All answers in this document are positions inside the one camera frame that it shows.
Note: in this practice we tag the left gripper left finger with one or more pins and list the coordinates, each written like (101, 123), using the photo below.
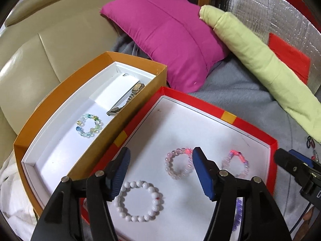
(61, 218)

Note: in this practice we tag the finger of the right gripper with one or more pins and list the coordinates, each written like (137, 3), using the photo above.
(288, 162)
(301, 157)

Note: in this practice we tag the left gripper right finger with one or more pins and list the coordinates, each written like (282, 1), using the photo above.
(261, 218)

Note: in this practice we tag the silver metal bangle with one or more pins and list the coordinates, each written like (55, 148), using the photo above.
(315, 156)

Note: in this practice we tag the person's right hand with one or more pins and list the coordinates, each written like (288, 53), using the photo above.
(307, 216)

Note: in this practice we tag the white towel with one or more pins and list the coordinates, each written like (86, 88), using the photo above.
(15, 205)

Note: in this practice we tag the orange gift box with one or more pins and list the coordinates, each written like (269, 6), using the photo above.
(69, 131)

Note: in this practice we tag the grey bed blanket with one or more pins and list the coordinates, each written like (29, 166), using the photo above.
(231, 86)

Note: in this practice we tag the small red pillow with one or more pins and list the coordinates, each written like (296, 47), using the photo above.
(296, 60)

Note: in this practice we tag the red box lid tray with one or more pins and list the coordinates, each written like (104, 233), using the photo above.
(162, 198)

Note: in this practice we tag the light green folded quilt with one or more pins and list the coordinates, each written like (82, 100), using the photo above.
(282, 83)

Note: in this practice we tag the silver foil insulation panel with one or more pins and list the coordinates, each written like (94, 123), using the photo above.
(281, 18)

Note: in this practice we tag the gold metal wristwatch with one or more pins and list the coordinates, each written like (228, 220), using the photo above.
(137, 88)

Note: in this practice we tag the magenta pillow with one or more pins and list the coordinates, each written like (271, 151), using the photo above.
(170, 32)

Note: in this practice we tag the beige leather sofa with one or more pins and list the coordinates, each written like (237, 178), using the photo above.
(43, 43)

